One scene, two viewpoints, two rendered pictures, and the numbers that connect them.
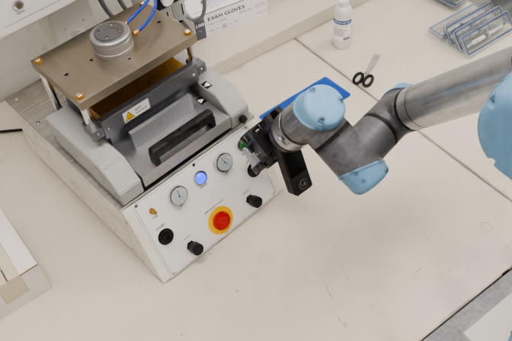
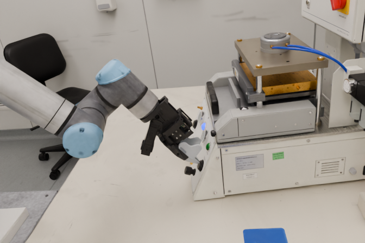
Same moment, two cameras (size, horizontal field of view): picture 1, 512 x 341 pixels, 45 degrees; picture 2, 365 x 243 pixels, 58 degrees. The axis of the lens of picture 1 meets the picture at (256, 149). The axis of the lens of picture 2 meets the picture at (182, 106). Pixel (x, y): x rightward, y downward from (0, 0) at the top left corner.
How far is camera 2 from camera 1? 1.52 m
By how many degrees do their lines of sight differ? 95
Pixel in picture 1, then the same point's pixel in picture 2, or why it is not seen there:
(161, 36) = (267, 60)
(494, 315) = (8, 225)
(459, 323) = (32, 221)
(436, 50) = not seen: outside the picture
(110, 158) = (221, 75)
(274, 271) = (149, 172)
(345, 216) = (139, 218)
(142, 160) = (216, 90)
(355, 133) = (90, 95)
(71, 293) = not seen: hidden behind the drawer
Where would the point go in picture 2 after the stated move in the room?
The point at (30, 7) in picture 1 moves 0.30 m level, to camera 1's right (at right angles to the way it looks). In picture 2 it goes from (310, 9) to (266, 37)
